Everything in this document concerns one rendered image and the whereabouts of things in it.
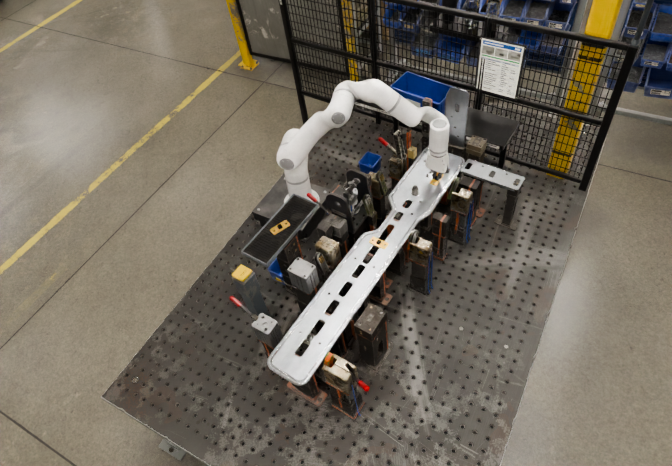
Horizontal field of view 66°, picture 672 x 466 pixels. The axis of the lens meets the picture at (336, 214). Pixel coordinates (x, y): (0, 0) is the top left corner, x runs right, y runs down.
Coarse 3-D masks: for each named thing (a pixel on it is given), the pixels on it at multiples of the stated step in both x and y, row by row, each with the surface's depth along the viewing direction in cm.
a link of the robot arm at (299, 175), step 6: (288, 132) 251; (294, 132) 249; (288, 138) 247; (306, 156) 257; (306, 162) 257; (300, 168) 256; (306, 168) 257; (288, 174) 256; (294, 174) 255; (300, 174) 256; (306, 174) 258; (288, 180) 259; (294, 180) 257; (300, 180) 257; (306, 180) 260
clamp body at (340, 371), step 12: (336, 360) 189; (324, 372) 188; (336, 372) 184; (348, 372) 184; (336, 384) 190; (348, 384) 184; (336, 396) 202; (348, 396) 194; (360, 396) 205; (336, 408) 212; (348, 408) 203; (360, 408) 210
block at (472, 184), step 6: (462, 180) 249; (468, 180) 249; (474, 180) 248; (462, 186) 248; (468, 186) 246; (474, 186) 246; (474, 192) 246; (474, 198) 250; (474, 204) 258; (474, 210) 261; (468, 216) 261; (474, 216) 266; (474, 222) 267
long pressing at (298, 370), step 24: (456, 168) 252; (408, 192) 245; (432, 192) 244; (408, 216) 236; (360, 240) 229; (360, 264) 221; (384, 264) 220; (336, 288) 214; (360, 288) 213; (312, 312) 208; (336, 312) 207; (288, 336) 202; (336, 336) 200; (288, 360) 196; (312, 360) 195
